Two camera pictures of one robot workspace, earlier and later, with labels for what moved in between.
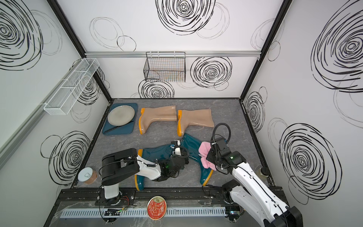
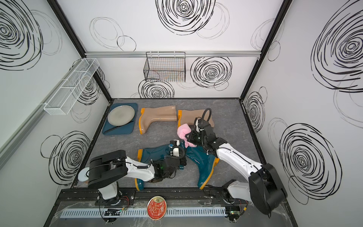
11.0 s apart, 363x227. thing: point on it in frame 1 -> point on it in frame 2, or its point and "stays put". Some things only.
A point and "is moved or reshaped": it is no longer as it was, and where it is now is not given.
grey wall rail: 173,54 stays put
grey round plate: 120,115 stays put
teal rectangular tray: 109,128 stays put
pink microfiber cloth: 204,148 -> 183,129
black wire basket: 165,66 stays put
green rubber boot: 192,145 is moved or reshaped
